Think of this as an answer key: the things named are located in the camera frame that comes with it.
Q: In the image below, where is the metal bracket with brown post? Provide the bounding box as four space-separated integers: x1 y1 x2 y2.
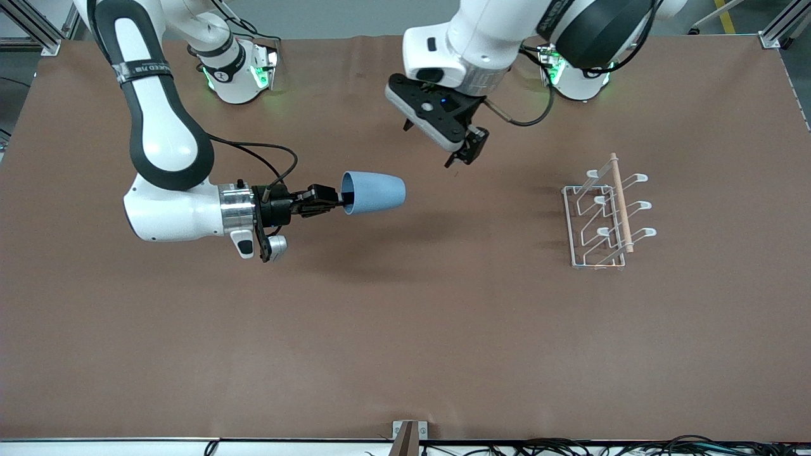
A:
389 421 428 456

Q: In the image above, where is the blue plastic cup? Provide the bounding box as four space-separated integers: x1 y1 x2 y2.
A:
342 170 407 217

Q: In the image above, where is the black left arm base cable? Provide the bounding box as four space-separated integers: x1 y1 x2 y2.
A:
520 37 552 68

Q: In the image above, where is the white wire cup holder rack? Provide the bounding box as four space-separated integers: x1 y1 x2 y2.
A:
562 153 658 271

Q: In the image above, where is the aluminium frame profile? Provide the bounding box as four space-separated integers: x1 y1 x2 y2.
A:
0 0 83 56
758 0 811 50

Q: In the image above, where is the brown table cover sheet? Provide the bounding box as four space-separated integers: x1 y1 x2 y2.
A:
0 33 811 442

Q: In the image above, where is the black cable bundle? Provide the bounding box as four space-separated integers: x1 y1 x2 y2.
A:
418 435 811 456

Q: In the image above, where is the black arm base cable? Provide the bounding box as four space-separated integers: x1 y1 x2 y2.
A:
212 0 280 46
520 37 552 68

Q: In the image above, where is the black right arm base cable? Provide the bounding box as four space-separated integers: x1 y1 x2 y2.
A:
212 0 280 46

